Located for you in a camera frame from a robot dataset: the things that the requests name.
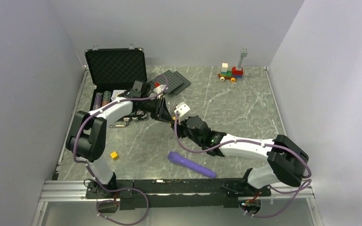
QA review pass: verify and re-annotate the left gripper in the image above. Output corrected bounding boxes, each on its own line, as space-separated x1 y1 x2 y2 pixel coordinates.
141 97 173 123

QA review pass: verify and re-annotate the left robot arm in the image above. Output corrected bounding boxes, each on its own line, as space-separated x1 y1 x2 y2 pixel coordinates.
65 81 172 198

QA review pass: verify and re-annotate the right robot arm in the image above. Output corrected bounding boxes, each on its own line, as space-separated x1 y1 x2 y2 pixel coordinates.
170 116 311 196

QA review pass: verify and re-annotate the black poker set case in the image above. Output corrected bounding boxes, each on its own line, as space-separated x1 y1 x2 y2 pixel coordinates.
84 48 147 110

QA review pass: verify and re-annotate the purple flashlight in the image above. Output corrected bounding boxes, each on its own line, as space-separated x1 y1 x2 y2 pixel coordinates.
167 152 216 178

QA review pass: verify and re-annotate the dark grey building baseplate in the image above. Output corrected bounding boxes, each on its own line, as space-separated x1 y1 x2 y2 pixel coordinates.
148 70 181 94

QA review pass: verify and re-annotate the playing cards deck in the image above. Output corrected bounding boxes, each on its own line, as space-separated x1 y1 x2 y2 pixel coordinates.
111 90 125 101

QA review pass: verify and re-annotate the small yellow cube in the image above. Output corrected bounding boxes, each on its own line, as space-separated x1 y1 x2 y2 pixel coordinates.
110 152 119 160

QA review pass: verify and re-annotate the toy brick train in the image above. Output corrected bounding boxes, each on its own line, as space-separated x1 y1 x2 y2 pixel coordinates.
217 48 248 82

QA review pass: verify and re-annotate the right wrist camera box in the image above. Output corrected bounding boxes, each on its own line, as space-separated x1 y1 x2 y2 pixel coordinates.
174 102 191 121

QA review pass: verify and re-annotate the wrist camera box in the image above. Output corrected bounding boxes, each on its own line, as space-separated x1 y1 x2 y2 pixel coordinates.
153 82 166 95
174 102 191 121

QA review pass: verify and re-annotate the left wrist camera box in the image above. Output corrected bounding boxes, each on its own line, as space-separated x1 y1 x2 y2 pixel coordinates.
153 82 166 95

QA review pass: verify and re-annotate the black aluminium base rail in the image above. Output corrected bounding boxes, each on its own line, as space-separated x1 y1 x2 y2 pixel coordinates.
39 177 316 210

